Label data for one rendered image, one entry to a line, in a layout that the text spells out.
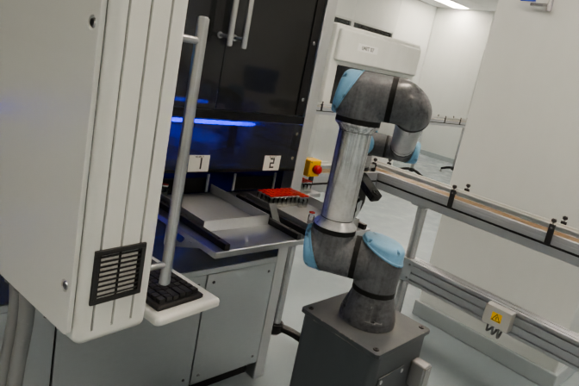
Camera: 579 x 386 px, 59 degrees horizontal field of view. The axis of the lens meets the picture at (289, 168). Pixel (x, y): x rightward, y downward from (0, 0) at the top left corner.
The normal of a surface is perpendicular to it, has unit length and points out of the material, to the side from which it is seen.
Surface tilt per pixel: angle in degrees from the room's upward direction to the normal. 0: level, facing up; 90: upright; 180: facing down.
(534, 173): 90
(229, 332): 90
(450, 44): 90
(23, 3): 90
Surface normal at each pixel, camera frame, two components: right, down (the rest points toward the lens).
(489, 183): -0.72, 0.01
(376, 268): -0.22, 0.17
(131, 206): 0.76, 0.28
